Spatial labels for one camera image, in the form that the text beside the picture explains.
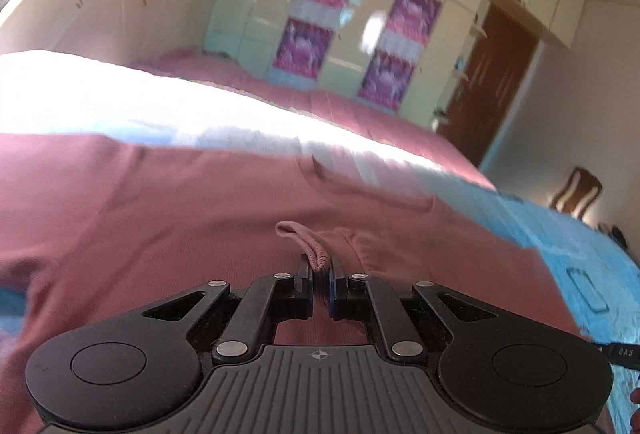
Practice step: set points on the pink knit garment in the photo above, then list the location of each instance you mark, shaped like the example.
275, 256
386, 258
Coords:
92, 227

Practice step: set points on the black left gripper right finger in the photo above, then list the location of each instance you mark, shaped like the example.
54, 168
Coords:
497, 369

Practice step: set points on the purple poster lower right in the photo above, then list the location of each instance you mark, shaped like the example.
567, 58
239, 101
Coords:
386, 80

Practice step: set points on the purple poster lower left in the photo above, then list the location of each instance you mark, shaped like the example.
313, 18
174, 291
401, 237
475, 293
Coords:
302, 48

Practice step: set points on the person's right hand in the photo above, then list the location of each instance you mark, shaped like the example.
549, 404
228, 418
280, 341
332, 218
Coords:
635, 396

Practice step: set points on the purple poster upper right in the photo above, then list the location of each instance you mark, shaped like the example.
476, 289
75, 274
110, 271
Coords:
414, 19

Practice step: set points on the cream wooden headboard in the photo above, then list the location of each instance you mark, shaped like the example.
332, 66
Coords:
115, 31

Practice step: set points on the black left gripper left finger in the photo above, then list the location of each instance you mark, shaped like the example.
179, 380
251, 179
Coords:
134, 369

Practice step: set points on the brown wooden chair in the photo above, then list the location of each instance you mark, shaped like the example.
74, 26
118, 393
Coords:
578, 194

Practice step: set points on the brown wooden door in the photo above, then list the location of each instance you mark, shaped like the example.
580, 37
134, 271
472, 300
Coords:
491, 79

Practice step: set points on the pink checked duvet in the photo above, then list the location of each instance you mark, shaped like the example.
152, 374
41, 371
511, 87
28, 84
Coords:
220, 70

